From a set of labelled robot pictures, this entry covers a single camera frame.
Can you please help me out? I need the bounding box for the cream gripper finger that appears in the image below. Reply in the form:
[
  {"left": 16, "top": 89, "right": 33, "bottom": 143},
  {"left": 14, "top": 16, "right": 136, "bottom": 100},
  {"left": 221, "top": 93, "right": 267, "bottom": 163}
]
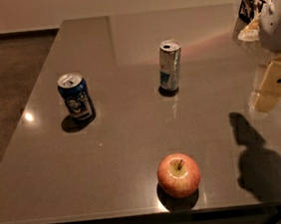
[
  {"left": 251, "top": 59, "right": 281, "bottom": 112},
  {"left": 253, "top": 64, "right": 268, "bottom": 92}
]

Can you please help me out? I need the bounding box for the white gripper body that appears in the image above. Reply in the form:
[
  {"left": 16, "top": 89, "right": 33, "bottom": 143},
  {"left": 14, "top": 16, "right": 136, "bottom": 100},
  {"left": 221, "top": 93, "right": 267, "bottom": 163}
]
[{"left": 258, "top": 0, "right": 281, "bottom": 54}]

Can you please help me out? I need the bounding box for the red yellow apple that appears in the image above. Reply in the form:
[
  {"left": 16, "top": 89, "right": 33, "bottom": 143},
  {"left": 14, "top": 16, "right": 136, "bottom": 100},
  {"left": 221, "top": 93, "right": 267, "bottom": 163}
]
[{"left": 156, "top": 153, "right": 200, "bottom": 198}]

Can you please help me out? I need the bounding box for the silver red bull can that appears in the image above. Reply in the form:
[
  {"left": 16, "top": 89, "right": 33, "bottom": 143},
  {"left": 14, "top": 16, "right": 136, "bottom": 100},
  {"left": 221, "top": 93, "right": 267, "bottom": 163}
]
[{"left": 159, "top": 40, "right": 181, "bottom": 92}]

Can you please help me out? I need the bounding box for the blue pepsi can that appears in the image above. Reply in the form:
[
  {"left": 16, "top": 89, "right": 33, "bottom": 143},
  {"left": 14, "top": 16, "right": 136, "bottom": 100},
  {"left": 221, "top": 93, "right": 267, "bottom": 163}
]
[{"left": 57, "top": 72, "right": 95, "bottom": 120}]

